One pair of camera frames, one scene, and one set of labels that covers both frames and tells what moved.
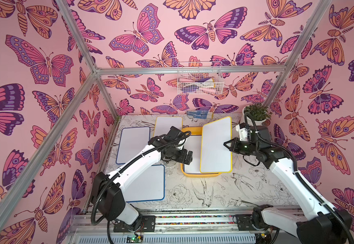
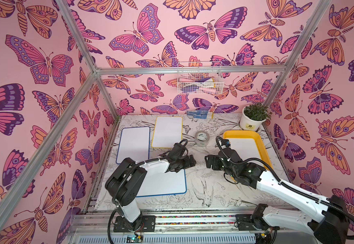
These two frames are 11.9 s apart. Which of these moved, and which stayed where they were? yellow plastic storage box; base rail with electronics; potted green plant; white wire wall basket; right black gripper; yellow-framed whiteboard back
Moved: right black gripper; yellow plastic storage box
Stayed: white wire wall basket; base rail with electronics; potted green plant; yellow-framed whiteboard back
